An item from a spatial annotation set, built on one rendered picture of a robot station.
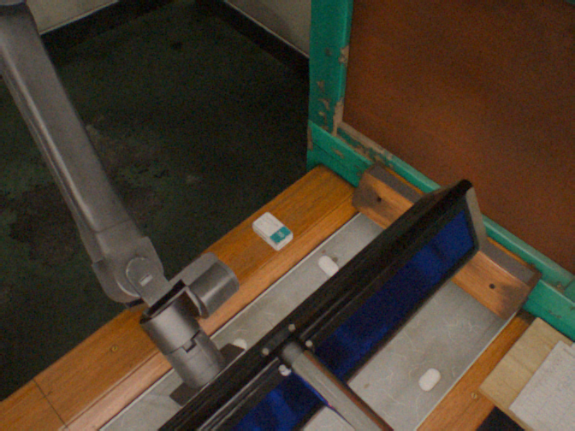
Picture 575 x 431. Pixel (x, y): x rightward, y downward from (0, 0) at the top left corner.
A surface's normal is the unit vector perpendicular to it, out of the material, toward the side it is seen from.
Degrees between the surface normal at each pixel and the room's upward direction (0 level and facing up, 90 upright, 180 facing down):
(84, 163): 39
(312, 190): 0
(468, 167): 90
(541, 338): 0
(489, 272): 66
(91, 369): 0
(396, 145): 90
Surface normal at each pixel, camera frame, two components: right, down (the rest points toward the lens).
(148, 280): 0.52, -0.23
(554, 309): -0.72, 0.56
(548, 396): -0.01, -0.60
